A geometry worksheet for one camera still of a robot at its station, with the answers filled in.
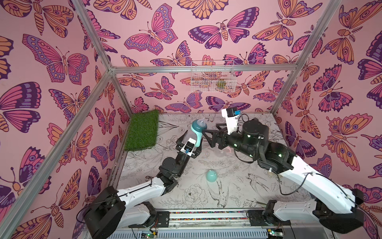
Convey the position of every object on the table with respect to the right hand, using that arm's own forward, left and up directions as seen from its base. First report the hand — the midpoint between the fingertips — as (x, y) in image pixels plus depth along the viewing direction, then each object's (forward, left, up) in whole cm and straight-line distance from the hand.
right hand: (211, 126), depth 59 cm
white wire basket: (+48, -4, -8) cm, 49 cm away
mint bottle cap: (-5, -3, -39) cm, 39 cm away
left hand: (+5, +7, -11) cm, 14 cm away
